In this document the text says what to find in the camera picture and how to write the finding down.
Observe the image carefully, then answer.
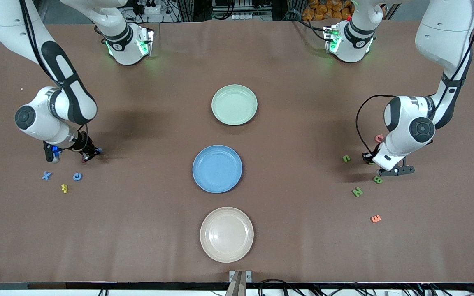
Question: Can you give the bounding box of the black floor cable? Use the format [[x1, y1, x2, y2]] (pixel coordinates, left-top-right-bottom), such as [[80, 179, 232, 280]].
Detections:
[[258, 279, 291, 296]]

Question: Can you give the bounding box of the grey metal bracket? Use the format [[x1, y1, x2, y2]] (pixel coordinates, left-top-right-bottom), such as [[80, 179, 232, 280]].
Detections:
[[229, 270, 253, 283]]

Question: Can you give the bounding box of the white power strip with plugs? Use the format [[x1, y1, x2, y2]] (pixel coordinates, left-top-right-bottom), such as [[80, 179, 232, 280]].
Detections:
[[132, 0, 163, 15]]

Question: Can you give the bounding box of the orange object pile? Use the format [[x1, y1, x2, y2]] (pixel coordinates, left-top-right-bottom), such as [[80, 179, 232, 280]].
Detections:
[[302, 0, 355, 21]]

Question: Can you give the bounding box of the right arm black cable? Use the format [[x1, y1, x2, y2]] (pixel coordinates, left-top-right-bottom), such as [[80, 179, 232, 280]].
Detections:
[[18, 0, 91, 144]]

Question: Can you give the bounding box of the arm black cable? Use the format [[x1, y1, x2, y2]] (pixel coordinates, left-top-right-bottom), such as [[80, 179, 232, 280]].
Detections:
[[355, 0, 474, 157], [18, 0, 91, 144]]

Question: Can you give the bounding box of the pale green plate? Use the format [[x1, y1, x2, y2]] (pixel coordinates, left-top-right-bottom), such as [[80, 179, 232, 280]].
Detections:
[[211, 84, 258, 126]]

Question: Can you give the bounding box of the beige plate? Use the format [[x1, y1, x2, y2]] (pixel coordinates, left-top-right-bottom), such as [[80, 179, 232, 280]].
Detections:
[[200, 207, 254, 264]]

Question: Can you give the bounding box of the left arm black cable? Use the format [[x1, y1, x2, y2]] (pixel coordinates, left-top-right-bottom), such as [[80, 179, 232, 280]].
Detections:
[[355, 0, 474, 157]]

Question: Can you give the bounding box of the blue plate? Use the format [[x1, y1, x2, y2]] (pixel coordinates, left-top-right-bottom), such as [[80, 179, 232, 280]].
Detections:
[[192, 145, 243, 194]]

